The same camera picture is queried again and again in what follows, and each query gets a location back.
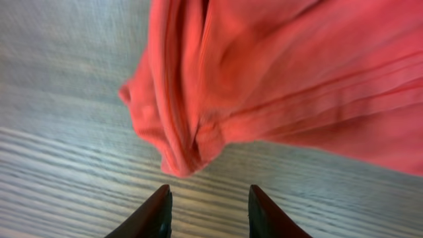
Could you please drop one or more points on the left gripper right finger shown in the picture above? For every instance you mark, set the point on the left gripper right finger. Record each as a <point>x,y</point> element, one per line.
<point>268,220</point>

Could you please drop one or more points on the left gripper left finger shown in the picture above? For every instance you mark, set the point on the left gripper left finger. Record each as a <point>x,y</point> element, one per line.
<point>151,220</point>

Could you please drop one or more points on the red printed t-shirt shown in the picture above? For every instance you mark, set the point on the red printed t-shirt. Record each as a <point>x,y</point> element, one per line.
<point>343,76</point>

